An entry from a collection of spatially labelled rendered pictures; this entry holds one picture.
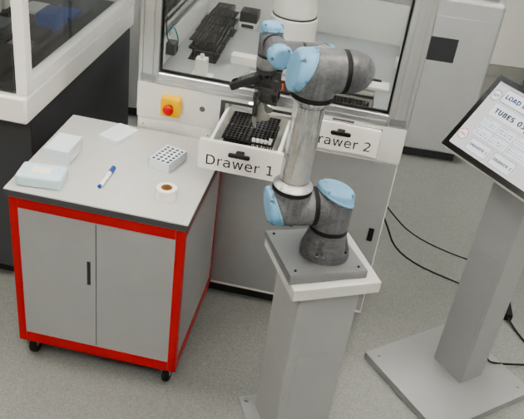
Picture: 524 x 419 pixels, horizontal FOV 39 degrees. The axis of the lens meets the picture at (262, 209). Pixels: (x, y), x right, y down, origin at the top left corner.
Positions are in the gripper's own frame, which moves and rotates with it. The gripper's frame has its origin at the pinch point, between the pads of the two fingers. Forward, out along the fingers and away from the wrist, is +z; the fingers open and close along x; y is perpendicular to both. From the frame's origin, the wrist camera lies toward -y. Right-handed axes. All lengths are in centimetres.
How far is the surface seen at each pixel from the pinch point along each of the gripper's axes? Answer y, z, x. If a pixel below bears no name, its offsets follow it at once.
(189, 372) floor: -9, 97, -29
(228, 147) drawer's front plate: -6.2, 5.9, -11.0
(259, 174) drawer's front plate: 5.7, 13.9, -11.3
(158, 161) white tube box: -30.6, 18.1, -9.0
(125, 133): -49, 20, 9
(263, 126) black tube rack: 1.7, 8.7, 13.2
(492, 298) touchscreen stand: 95, 50, -6
